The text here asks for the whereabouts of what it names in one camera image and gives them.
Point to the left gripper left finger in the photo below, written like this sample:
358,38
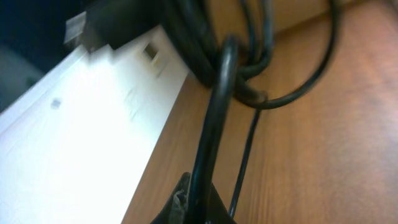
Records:
175,208

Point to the wall thermostat panel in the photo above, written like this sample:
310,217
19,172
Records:
153,55

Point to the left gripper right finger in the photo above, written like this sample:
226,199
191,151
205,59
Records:
216,212

